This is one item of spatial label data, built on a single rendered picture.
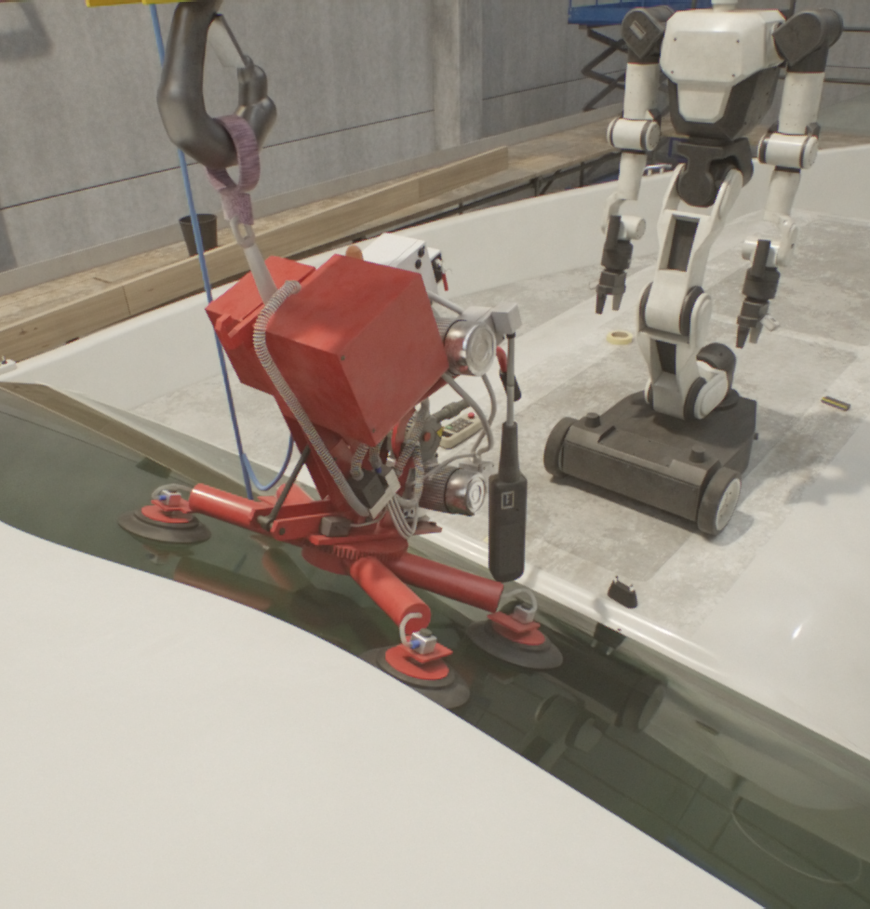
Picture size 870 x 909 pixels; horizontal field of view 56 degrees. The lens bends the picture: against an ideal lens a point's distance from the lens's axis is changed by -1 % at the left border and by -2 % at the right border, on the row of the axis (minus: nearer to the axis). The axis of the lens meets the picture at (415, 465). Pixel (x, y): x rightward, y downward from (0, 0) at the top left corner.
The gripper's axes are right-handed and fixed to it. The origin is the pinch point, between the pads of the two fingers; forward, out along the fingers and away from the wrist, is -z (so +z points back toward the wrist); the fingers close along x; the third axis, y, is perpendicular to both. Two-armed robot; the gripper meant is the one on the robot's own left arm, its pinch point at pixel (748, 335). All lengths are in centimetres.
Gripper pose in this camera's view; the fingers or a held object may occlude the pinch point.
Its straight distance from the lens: 250.4
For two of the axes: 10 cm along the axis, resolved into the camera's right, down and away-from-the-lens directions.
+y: 7.6, 3.1, -5.7
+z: 0.9, -9.2, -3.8
